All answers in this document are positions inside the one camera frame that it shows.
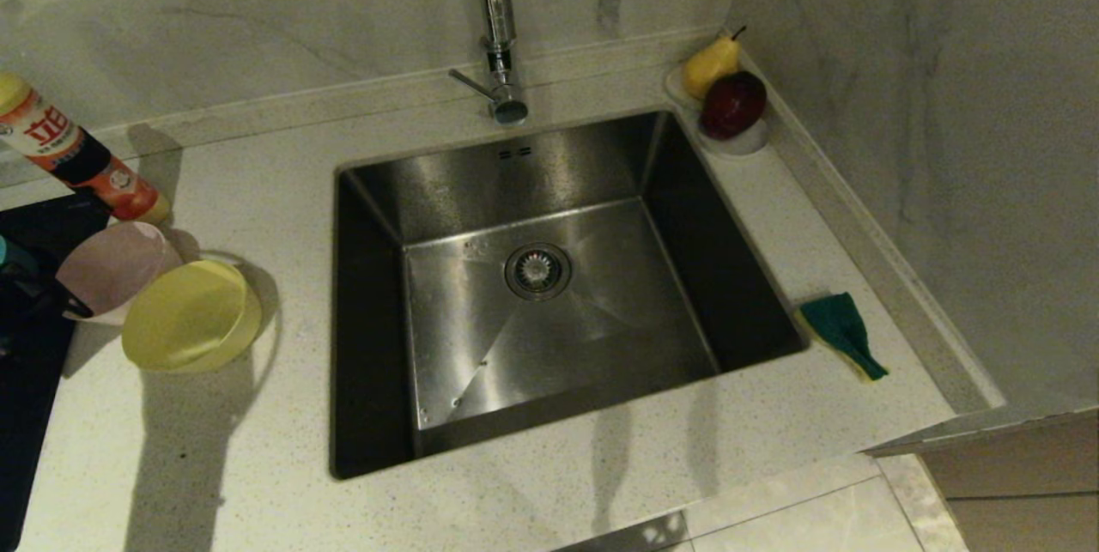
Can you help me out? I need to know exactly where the black induction cooktop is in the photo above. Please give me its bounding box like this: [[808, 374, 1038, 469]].
[[0, 194, 111, 552]]

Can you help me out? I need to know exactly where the round metal drain strainer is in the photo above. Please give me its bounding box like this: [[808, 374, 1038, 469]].
[[505, 243, 573, 302]]

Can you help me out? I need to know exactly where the yellow pear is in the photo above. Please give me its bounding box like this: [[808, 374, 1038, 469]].
[[683, 27, 746, 100]]

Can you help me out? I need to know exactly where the pink plastic bowl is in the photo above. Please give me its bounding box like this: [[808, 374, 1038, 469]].
[[56, 221, 185, 327]]

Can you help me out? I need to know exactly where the yellow plastic bowl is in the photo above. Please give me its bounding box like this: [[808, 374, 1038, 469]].
[[121, 259, 264, 373]]

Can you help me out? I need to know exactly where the yellow green sponge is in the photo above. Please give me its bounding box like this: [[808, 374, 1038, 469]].
[[794, 292, 890, 383]]

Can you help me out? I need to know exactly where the blue plastic bowl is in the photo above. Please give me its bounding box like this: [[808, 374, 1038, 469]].
[[0, 234, 39, 278]]

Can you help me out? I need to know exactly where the chrome faucet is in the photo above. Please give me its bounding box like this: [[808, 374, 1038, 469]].
[[448, 0, 529, 125]]

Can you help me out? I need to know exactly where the stainless steel sink basin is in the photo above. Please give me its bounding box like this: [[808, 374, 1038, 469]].
[[329, 108, 810, 481]]

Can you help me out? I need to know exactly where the yellow dish soap bottle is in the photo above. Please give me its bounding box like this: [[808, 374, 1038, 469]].
[[0, 71, 171, 225]]

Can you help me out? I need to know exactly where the dark red apple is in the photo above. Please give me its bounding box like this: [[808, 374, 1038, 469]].
[[700, 70, 768, 141]]

